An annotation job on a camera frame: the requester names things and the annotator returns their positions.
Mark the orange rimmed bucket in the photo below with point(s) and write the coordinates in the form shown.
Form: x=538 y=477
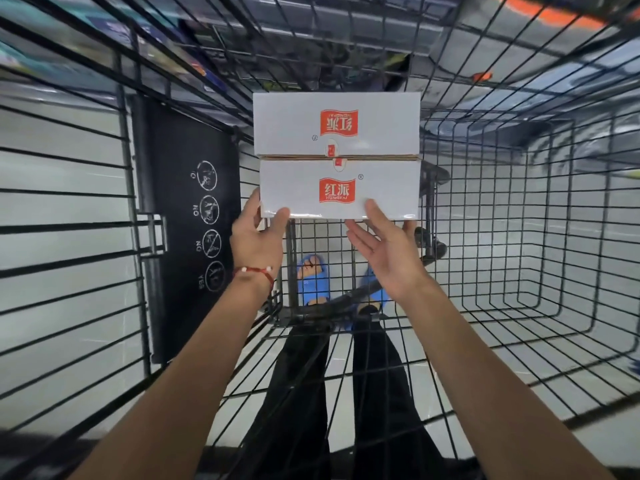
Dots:
x=550 y=15

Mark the blue rubber slipper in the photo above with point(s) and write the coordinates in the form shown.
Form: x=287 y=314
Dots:
x=315 y=289
x=375 y=289

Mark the person's left hand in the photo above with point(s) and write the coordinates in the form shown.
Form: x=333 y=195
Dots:
x=257 y=244

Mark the person's right forearm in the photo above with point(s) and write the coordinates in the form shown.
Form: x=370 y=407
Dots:
x=500 y=394

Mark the person's right hand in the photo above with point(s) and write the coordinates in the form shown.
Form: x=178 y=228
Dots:
x=395 y=259

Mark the person's left forearm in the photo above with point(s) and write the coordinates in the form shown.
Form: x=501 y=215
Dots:
x=190 y=389

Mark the black trousers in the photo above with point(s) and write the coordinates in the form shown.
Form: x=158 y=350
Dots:
x=295 y=409

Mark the white yellow snack box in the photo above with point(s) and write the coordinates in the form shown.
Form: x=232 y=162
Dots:
x=300 y=187
x=290 y=124

